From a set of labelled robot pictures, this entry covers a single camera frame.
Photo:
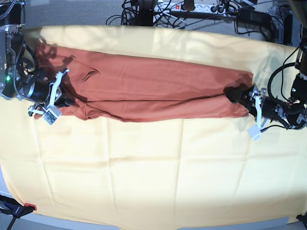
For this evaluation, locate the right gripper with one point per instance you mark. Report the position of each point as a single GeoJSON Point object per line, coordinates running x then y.
{"type": "Point", "coordinates": [38, 90]}

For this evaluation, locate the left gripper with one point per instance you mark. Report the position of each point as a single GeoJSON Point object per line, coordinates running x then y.
{"type": "Point", "coordinates": [272, 109]}

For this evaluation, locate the salmon pink T-shirt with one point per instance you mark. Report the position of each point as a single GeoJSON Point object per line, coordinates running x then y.
{"type": "Point", "coordinates": [141, 89]}

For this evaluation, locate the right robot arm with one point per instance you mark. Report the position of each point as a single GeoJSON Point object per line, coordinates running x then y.
{"type": "Point", "coordinates": [21, 76]}

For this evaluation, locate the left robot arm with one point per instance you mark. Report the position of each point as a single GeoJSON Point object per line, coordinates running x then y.
{"type": "Point", "coordinates": [292, 113]}

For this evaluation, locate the black power adapter box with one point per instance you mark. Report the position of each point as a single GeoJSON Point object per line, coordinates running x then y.
{"type": "Point", "coordinates": [256, 18]}

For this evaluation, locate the yellow table cloth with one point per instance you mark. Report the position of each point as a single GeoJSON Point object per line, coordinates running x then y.
{"type": "Point", "coordinates": [152, 176]}

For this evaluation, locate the black upright device right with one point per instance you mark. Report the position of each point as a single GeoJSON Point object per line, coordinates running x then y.
{"type": "Point", "coordinates": [287, 30]}

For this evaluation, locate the white power strip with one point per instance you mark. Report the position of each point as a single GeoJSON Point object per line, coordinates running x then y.
{"type": "Point", "coordinates": [200, 11]}

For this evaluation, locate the blue black bar clamp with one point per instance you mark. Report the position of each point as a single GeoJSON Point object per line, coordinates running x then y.
{"type": "Point", "coordinates": [10, 206]}

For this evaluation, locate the black clamp right corner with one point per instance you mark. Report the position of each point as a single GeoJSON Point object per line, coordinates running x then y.
{"type": "Point", "coordinates": [302, 219]}

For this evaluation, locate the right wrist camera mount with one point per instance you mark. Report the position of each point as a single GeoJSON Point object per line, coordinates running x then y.
{"type": "Point", "coordinates": [50, 113]}

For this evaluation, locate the black stand post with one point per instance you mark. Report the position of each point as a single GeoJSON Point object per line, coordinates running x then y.
{"type": "Point", "coordinates": [145, 15]}

